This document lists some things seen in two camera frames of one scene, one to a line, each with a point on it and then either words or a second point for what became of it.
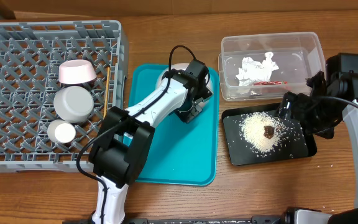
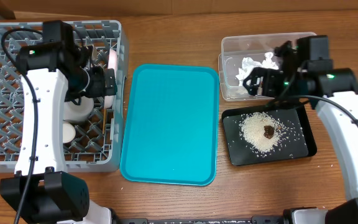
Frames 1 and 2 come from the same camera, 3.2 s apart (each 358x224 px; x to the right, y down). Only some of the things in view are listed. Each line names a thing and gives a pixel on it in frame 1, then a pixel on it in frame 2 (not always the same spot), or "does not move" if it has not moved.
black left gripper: (189, 116) → (99, 89)
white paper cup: (60, 132) does not move
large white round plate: (178, 66) → (109, 100)
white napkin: (254, 71) does not move
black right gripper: (291, 104) → (262, 81)
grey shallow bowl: (74, 104) does not move
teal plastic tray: (181, 153) does not move
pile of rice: (252, 127) does not move
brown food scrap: (268, 132) does not move
